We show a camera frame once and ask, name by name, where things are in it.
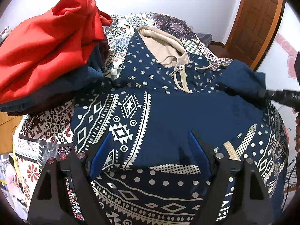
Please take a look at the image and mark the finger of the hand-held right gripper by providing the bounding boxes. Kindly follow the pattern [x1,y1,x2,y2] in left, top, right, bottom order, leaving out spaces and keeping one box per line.
[257,88,300,113]

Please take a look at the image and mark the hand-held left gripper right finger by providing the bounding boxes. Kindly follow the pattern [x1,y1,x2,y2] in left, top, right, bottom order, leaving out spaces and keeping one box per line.
[187,129,275,225]

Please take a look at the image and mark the brown wooden door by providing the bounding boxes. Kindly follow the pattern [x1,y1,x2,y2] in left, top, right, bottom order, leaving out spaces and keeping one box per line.
[225,0,285,71]

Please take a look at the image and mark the black cables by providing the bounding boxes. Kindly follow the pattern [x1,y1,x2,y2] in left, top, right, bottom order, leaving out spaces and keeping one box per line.
[281,153,300,217]

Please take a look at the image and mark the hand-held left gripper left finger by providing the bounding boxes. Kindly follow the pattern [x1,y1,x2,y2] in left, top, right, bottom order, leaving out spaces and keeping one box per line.
[28,131,115,225]

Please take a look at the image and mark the dark navy folded garment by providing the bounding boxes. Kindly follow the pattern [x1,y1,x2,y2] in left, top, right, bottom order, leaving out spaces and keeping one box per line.
[7,39,111,118]

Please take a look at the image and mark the pink wall decoration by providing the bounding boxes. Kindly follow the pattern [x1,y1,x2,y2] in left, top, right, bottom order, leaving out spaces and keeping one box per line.
[275,33,300,80]

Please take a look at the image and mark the red garment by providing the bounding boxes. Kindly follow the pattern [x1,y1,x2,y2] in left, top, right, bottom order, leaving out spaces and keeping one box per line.
[0,0,113,105]

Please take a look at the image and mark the patterned patchwork bedsheet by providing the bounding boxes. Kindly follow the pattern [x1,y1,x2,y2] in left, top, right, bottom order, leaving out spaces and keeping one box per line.
[13,12,291,225]

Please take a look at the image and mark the navy patterned hooded jacket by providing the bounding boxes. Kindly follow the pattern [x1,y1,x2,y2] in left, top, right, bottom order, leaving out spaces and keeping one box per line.
[70,26,290,225]

